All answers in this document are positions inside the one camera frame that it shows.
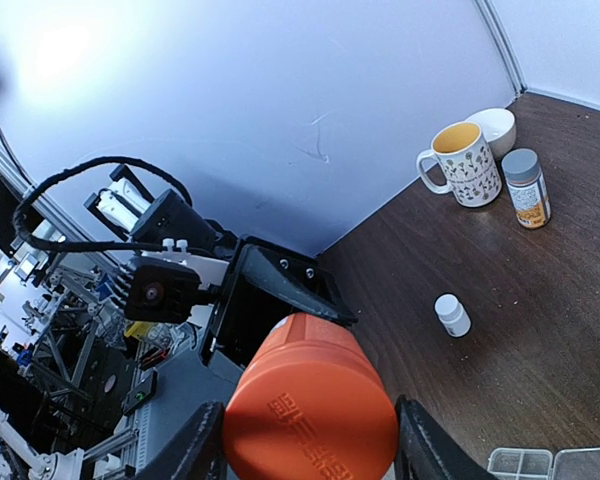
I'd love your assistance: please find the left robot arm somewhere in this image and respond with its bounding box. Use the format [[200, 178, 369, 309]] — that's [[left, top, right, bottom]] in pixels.
[[85, 165, 357, 367]]

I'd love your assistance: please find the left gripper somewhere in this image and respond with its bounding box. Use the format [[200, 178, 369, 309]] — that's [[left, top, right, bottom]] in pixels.
[[199, 236, 357, 367]]

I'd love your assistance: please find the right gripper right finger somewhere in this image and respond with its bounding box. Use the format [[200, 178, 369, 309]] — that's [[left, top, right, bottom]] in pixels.
[[394, 395, 496, 480]]

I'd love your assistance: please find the floral mug yellow inside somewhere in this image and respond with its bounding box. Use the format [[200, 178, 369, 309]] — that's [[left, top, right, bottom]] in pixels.
[[416, 121, 502, 208]]

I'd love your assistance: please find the clear plastic pill organizer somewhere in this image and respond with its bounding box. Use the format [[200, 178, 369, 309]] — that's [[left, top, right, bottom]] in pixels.
[[487, 447, 600, 480]]

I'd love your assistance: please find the small white bottle left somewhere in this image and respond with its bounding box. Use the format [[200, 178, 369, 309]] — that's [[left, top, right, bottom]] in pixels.
[[434, 293, 471, 338]]

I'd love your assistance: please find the right aluminium frame post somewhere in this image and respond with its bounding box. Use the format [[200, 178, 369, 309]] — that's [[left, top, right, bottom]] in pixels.
[[474, 1, 600, 110]]

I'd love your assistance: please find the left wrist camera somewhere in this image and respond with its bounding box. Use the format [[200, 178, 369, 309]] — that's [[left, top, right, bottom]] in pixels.
[[112, 238, 229, 324]]

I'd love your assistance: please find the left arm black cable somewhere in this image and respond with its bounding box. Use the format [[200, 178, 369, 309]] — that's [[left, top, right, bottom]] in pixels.
[[12, 155, 196, 256]]

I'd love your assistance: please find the grey capped supplement bottle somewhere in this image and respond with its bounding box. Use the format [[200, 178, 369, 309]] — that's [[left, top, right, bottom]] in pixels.
[[501, 148, 551, 229]]

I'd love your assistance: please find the orange pill bottle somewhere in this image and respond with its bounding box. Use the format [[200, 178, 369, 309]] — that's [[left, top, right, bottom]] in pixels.
[[222, 313, 399, 479]]

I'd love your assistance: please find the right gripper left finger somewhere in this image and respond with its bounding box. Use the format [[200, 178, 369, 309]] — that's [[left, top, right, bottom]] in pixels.
[[134, 402, 228, 480]]

